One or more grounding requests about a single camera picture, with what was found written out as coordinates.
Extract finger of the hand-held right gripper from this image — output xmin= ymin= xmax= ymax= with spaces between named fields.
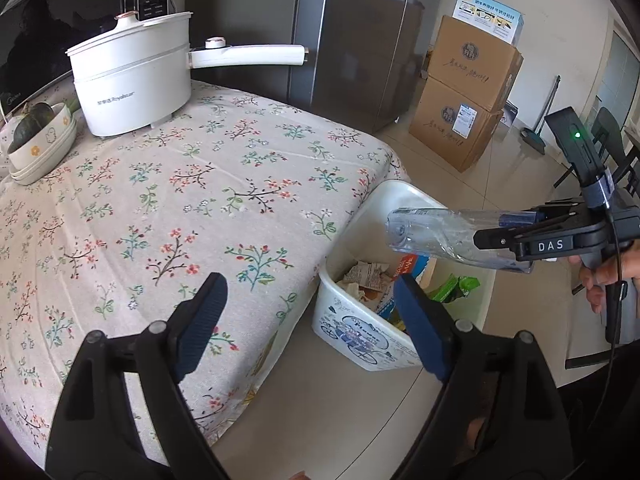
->
xmin=474 ymin=225 xmax=532 ymax=252
xmin=499 ymin=199 xmax=587 ymax=226

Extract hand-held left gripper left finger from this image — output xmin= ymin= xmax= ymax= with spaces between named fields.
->
xmin=45 ymin=272 xmax=229 ymax=480

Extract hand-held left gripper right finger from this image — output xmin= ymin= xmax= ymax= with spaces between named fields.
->
xmin=394 ymin=274 xmax=576 ymax=480

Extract green snack bag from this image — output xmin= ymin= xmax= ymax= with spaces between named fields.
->
xmin=427 ymin=275 xmax=481 ymax=304

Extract white plastic bin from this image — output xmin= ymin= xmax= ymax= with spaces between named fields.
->
xmin=312 ymin=180 xmax=497 ymax=372

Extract clear plastic bottle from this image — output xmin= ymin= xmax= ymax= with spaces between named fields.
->
xmin=387 ymin=207 xmax=536 ymax=274

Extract person's right hand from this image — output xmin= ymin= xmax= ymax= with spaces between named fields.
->
xmin=580 ymin=240 xmax=640 ymax=316

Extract crumpled paper wrapper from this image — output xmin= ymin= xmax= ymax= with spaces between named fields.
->
xmin=342 ymin=261 xmax=397 ymax=307

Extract broom with dustpan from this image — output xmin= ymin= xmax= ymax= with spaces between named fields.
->
xmin=520 ymin=76 xmax=562 ymax=154

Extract dark chair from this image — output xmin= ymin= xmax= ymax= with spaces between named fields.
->
xmin=552 ymin=107 xmax=640 ymax=192

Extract floral tablecloth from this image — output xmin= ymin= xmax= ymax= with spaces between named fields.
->
xmin=0 ymin=77 xmax=412 ymax=471

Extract cardboard box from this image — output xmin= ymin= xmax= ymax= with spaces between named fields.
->
xmin=424 ymin=15 xmax=524 ymax=112
xmin=409 ymin=77 xmax=506 ymax=174

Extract blue and white box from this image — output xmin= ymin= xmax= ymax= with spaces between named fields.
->
xmin=452 ymin=0 xmax=525 ymax=44

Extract stacked white floral bowls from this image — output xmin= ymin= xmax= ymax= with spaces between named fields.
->
xmin=10 ymin=115 xmax=79 ymax=186

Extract white flower print bowl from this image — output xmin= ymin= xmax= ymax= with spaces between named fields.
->
xmin=7 ymin=102 xmax=74 ymax=171

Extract white electric cooking pot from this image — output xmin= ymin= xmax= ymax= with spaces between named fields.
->
xmin=66 ymin=11 xmax=309 ymax=137

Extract dark green squash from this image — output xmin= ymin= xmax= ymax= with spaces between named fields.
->
xmin=12 ymin=102 xmax=55 ymax=149

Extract grey refrigerator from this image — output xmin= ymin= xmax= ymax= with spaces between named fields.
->
xmin=185 ymin=0 xmax=444 ymax=134

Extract black microwave oven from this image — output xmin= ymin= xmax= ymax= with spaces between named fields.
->
xmin=0 ymin=0 xmax=172 ymax=117

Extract black cable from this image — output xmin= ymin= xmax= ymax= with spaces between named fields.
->
xmin=582 ymin=210 xmax=630 ymax=461

